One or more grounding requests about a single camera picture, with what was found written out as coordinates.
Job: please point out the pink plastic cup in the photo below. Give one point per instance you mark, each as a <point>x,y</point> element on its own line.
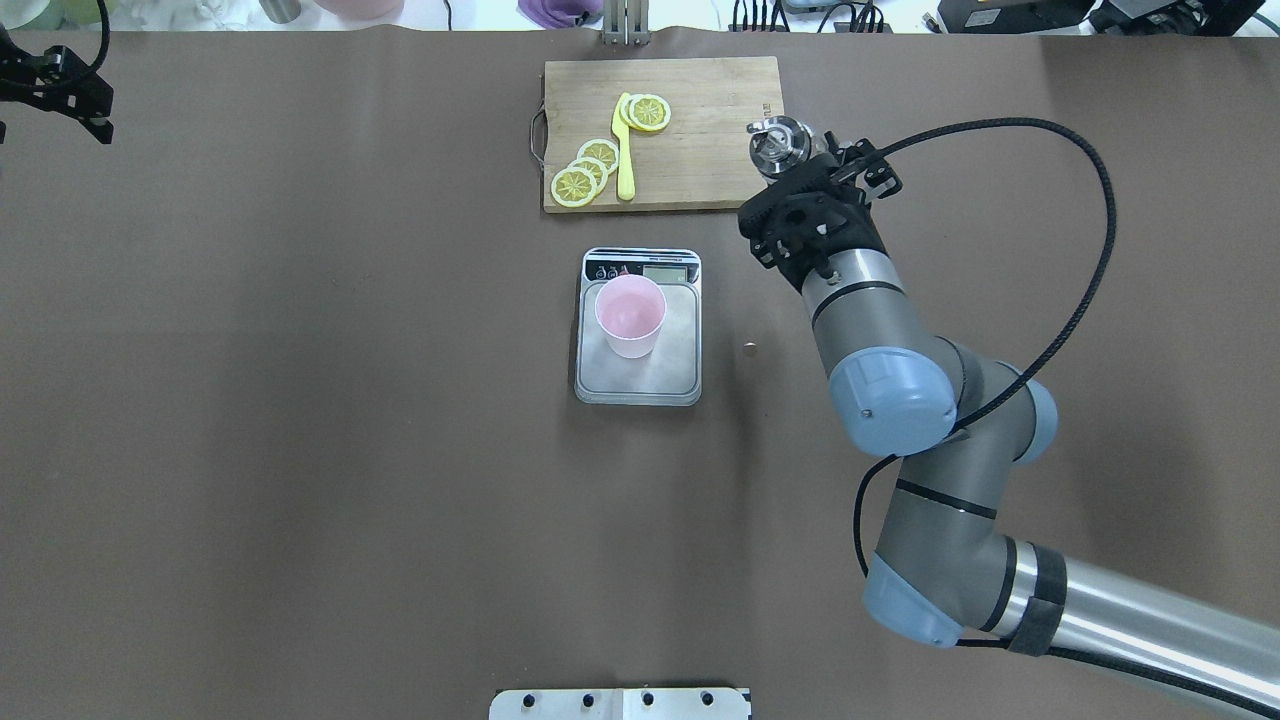
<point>631,310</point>

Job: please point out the aluminium frame post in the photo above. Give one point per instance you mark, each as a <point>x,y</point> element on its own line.
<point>626,23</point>

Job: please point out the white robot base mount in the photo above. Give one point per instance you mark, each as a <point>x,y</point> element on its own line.
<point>623,703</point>

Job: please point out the bamboo cutting board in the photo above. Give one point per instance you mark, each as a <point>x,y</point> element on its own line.
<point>699,162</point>

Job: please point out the digital kitchen scale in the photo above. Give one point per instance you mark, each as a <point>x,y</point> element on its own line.
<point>670,376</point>

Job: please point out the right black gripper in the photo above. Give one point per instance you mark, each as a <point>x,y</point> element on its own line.
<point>856,234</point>

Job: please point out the lemon slice bottom front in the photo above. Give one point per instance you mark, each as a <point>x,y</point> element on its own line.
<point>651,113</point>

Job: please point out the yellow plastic knife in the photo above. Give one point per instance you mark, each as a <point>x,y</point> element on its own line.
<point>625,180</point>

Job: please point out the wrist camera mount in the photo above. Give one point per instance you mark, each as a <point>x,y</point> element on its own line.
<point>862,165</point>

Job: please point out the glass sauce bottle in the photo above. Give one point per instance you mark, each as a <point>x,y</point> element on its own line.
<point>779,144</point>

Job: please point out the lemon slice bottom back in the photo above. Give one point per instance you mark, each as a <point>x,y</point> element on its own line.
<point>623,110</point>

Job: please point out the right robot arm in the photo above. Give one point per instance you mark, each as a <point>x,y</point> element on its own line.
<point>940,566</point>

